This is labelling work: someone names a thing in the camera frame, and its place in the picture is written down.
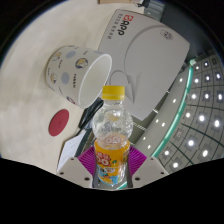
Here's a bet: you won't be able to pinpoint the flat round red coaster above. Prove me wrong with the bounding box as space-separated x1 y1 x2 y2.
48 108 70 137

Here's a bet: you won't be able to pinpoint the white printed paper sheet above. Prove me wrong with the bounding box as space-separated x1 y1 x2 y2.
56 129 89 173

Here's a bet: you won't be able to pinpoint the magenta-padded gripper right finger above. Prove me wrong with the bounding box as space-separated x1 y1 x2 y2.
126 145 170 190

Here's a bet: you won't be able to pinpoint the white printed cup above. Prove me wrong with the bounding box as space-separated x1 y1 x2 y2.
44 45 113 110

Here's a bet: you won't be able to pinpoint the yellow-capped clear drink bottle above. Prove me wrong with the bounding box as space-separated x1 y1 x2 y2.
92 85 134 188

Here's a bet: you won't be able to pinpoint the white copy paper box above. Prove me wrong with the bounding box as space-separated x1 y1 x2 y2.
97 8 191 122

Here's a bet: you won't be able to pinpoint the black pouch with keys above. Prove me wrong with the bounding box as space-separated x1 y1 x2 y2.
136 0 152 10

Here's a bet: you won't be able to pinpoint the ceiling lights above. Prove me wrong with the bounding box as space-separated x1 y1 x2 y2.
133 56 224 172

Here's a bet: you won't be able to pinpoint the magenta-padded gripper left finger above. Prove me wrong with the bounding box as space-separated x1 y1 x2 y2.
56 145 98 189

